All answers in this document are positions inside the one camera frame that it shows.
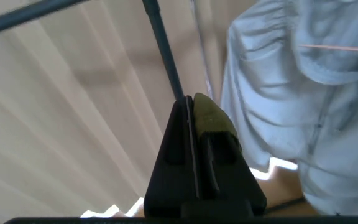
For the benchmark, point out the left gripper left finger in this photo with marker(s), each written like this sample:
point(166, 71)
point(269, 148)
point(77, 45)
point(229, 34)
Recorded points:
point(169, 180)

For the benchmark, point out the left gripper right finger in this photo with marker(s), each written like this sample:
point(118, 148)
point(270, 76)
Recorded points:
point(232, 186)

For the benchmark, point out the green garment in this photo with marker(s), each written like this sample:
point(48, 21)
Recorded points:
point(211, 118)

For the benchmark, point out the pale grey shorts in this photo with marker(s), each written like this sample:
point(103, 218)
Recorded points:
point(275, 109)

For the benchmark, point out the pink clothes hanger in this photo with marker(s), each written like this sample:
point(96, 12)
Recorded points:
point(337, 48)

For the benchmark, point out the black clothes rack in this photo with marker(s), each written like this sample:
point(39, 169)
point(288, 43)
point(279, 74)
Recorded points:
point(163, 46)

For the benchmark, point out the beige curtain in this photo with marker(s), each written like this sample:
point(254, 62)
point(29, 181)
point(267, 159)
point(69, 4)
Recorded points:
point(57, 124)

